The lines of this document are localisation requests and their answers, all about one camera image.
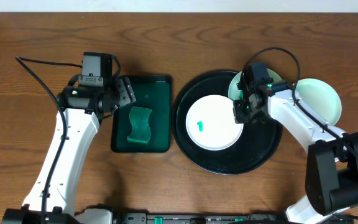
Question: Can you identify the green scrubbing sponge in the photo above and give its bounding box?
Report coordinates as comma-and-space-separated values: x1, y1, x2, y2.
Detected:
127, 106, 152, 144

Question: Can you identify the white plate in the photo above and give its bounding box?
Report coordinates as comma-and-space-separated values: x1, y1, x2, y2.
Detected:
296, 78, 342, 124
228, 68, 282, 101
185, 95, 244, 151

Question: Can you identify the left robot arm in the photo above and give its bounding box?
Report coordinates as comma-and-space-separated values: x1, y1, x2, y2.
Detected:
2, 75, 135, 223

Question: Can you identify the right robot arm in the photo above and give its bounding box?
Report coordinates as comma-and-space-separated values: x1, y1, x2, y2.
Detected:
234, 78, 358, 223

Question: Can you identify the black rectangular tray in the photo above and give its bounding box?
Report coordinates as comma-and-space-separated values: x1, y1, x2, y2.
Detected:
111, 75, 172, 153

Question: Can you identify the black round tray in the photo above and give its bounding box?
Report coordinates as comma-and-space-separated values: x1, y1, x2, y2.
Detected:
171, 70, 283, 175

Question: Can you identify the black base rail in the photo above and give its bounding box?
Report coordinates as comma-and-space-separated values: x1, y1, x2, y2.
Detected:
113, 212, 356, 224

